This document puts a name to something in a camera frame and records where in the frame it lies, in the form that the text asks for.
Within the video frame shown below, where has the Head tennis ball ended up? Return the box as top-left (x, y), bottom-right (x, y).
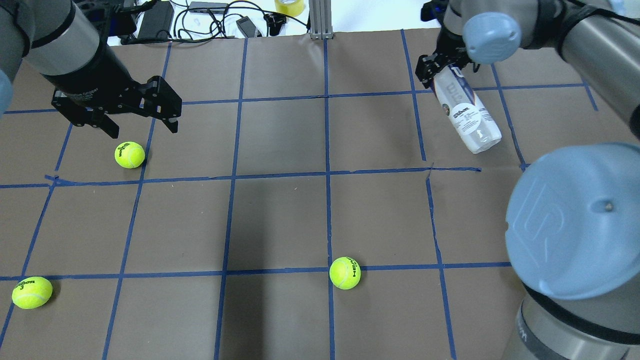
top-left (329, 256), bottom-right (362, 290)

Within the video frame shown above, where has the black power adapter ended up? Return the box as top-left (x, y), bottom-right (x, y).
top-left (136, 1), bottom-right (174, 41)

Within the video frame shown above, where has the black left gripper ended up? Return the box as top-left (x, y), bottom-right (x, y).
top-left (51, 76), bottom-right (183, 139)

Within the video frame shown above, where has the Wilson 3 tennis ball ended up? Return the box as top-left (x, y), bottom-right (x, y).
top-left (11, 276), bottom-right (54, 310)

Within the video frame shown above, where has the white blue tennis ball can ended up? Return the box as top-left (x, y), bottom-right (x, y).
top-left (430, 64), bottom-right (502, 154)

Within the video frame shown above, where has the yellow tape roll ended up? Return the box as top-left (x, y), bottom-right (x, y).
top-left (274, 0), bottom-right (306, 18)

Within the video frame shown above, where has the yellow tennis ball near gripper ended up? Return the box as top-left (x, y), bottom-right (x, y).
top-left (114, 141), bottom-right (146, 169)

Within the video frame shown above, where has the grey usb hub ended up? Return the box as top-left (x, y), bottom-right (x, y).
top-left (187, 1), bottom-right (229, 15)

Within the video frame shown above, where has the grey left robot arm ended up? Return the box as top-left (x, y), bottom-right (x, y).
top-left (0, 0), bottom-right (183, 139)

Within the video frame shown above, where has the aluminium frame post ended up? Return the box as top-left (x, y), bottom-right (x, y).
top-left (308, 0), bottom-right (334, 40)

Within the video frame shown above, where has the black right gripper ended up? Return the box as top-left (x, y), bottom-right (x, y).
top-left (415, 25), bottom-right (473, 89)

